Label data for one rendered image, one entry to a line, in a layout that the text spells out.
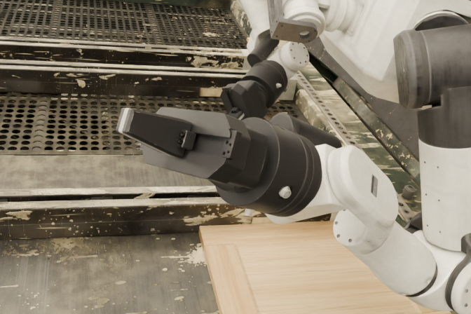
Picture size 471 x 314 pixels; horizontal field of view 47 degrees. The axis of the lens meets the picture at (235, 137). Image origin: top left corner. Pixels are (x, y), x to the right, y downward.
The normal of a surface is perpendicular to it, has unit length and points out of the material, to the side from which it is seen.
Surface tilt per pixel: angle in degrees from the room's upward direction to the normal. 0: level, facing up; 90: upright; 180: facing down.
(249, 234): 57
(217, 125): 16
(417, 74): 62
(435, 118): 47
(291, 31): 101
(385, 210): 95
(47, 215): 90
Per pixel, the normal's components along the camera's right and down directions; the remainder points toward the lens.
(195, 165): -0.69, -0.26
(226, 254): 0.15, -0.86
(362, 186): 0.72, -0.29
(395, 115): -0.73, -0.47
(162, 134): 0.67, 0.11
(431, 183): -0.89, 0.28
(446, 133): -0.57, 0.37
